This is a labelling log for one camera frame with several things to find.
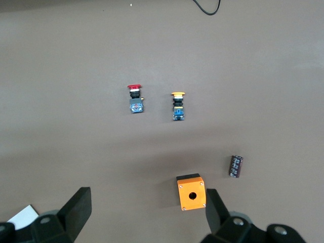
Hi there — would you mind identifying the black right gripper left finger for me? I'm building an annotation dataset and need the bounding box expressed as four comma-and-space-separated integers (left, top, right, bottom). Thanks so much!
30, 186, 92, 243

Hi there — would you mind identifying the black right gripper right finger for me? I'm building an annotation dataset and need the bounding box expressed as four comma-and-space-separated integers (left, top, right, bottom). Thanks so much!
199, 188, 269, 243

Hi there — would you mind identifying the red push button switch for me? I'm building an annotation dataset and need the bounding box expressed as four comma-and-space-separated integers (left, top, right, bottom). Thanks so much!
127, 84, 145, 114

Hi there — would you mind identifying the white drawer cabinet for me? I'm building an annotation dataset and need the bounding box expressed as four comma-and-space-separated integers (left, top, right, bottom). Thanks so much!
7, 204, 40, 230

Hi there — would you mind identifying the orange box with hole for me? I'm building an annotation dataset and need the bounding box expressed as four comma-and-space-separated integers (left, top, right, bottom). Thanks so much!
176, 173, 207, 211

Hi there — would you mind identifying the dark cylindrical capacitor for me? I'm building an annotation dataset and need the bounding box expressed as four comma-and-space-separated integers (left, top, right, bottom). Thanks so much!
228, 155, 244, 179

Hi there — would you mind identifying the yellow push button switch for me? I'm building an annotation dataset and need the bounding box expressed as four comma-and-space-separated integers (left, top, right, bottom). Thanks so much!
171, 91, 186, 122

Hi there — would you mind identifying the thin black looped cable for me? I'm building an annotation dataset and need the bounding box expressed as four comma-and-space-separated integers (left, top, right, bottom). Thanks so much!
193, 0, 221, 16

